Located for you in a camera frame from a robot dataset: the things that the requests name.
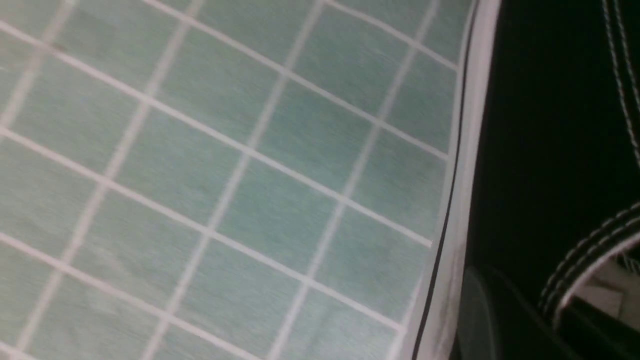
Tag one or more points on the black canvas sneaker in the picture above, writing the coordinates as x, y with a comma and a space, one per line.
538, 253

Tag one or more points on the green checked floor mat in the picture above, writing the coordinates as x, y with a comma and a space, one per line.
222, 179

